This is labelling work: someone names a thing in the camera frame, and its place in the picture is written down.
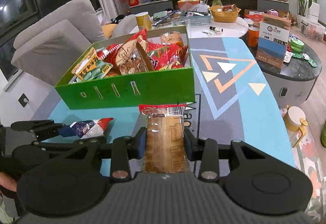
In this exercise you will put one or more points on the pink box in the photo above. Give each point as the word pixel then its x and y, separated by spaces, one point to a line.
pixel 273 12

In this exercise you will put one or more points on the yellow woven basket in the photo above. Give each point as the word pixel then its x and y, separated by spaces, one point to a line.
pixel 219 15

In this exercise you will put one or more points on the yellow cylindrical can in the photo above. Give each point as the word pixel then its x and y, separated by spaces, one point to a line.
pixel 143 21

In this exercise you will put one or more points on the grey sofa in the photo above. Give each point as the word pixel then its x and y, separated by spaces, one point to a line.
pixel 49 47

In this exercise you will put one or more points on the clear red bread package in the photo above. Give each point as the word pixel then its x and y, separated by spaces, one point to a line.
pixel 165 152

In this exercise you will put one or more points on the round dark side table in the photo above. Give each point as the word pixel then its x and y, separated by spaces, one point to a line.
pixel 293 83

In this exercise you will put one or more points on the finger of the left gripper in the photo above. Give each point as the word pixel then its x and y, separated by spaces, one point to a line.
pixel 74 141
pixel 37 126

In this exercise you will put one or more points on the grey blue tray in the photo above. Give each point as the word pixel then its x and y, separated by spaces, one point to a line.
pixel 197 18

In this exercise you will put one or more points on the orange storage box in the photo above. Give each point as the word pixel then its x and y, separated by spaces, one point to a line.
pixel 187 3

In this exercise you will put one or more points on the blue white red snack bag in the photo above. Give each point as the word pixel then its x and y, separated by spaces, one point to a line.
pixel 86 129

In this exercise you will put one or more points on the white blue cardboard box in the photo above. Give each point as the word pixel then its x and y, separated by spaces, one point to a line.
pixel 273 40

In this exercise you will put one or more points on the yellow green snack packet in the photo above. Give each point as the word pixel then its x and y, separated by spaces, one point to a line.
pixel 92 66

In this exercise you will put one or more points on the person's left hand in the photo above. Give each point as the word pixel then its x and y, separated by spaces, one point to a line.
pixel 8 182

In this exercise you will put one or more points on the large red strawberry snack bag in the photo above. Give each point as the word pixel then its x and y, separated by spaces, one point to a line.
pixel 139 54

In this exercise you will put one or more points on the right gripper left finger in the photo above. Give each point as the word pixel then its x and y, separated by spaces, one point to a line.
pixel 108 164

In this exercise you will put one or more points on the brown QR code snack packet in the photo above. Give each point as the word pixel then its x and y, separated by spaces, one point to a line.
pixel 172 38

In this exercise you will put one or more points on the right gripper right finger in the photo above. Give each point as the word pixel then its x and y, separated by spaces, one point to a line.
pixel 251 178

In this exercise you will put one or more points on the orange mug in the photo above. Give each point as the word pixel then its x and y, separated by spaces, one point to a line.
pixel 252 37

